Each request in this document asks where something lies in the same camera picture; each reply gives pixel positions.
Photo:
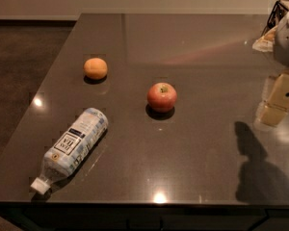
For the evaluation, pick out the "blue label plastic bottle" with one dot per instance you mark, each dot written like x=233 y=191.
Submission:
x=62 y=159

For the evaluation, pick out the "red apple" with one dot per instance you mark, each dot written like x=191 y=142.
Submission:
x=161 y=97

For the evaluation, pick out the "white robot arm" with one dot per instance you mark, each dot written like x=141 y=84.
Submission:
x=281 y=46

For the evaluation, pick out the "orange fruit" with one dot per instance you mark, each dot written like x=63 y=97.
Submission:
x=95 y=68

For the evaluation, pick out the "crumpled snack bag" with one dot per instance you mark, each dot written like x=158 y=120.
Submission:
x=266 y=42

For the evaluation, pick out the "black wire basket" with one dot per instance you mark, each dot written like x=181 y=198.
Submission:
x=279 y=10

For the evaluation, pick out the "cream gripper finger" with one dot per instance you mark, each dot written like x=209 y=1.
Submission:
x=274 y=106

